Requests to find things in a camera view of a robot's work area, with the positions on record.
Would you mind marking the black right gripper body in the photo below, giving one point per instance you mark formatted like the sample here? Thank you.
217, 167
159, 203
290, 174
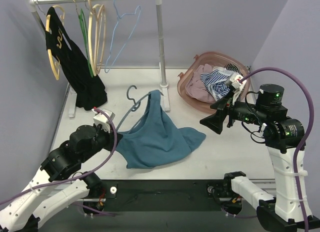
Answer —
227, 114

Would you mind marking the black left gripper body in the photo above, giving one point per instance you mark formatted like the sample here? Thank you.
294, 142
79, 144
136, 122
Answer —
109, 141

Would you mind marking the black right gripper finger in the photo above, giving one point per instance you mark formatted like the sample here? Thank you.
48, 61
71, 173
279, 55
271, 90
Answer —
221, 103
215, 121

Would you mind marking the teal tank top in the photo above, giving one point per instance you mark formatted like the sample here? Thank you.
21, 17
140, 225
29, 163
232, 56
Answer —
155, 140

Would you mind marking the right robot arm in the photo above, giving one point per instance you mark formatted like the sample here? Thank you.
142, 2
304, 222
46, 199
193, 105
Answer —
288, 210

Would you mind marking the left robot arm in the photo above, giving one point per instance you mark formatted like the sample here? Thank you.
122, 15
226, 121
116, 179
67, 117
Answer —
32, 209

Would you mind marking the beige wooden hanger front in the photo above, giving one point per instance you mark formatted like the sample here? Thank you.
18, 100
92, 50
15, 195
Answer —
92, 46

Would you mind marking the cream wooden hanger with garment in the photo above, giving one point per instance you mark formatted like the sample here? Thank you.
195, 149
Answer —
55, 65

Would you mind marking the green thin hanger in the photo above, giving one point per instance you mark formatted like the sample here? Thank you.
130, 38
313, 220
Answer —
84, 31

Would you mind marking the blue white striped garment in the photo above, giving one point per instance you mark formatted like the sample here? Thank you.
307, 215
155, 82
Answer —
215, 81

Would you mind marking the pale pink garment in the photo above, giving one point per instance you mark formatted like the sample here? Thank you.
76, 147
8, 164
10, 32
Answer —
195, 87

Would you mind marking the black white striped garment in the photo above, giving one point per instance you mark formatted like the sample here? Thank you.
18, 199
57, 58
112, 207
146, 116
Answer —
234, 68

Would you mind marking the pink plastic laundry basket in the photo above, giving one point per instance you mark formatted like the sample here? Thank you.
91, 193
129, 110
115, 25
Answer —
215, 60

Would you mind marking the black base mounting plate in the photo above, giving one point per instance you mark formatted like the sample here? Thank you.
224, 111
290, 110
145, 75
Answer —
182, 195

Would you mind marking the black hanging garment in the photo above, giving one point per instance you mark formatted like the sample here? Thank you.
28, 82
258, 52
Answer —
90, 90

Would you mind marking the white clothes rack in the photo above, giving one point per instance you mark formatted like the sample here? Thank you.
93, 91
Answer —
164, 86

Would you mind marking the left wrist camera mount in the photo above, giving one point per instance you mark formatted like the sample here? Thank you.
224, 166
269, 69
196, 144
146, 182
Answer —
100, 119

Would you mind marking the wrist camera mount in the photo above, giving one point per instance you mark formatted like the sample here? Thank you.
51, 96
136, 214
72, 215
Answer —
100, 119
236, 85

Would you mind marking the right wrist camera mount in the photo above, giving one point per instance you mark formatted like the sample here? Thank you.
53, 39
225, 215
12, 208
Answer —
236, 85

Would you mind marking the light blue wire hanger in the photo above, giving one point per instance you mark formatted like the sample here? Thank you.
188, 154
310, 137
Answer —
116, 46

